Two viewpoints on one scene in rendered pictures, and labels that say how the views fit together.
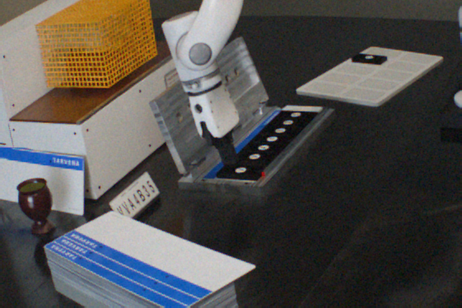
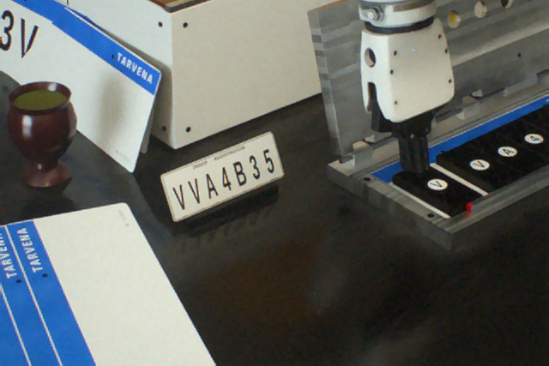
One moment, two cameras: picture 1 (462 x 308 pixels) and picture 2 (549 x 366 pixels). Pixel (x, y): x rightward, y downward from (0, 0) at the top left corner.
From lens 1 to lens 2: 0.66 m
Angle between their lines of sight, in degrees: 20
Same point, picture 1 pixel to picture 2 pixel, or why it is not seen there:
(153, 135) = not seen: hidden behind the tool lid
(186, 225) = (281, 262)
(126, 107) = not seen: outside the picture
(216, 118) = (397, 86)
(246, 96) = (533, 39)
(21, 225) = (17, 157)
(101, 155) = (210, 75)
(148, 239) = (132, 292)
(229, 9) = not seen: outside the picture
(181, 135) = (355, 87)
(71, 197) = (124, 134)
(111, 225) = (100, 233)
